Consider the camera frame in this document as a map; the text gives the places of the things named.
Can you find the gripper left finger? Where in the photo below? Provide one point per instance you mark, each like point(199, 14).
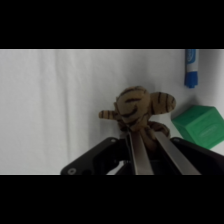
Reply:
point(141, 156)

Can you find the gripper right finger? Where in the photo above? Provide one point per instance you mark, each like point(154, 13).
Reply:
point(176, 158)

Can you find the striped plush tiger toy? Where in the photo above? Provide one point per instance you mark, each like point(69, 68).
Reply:
point(133, 103)

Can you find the green cube block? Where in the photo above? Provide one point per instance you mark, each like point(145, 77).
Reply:
point(200, 125)

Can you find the blue marker pen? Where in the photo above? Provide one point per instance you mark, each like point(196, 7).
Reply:
point(191, 71)

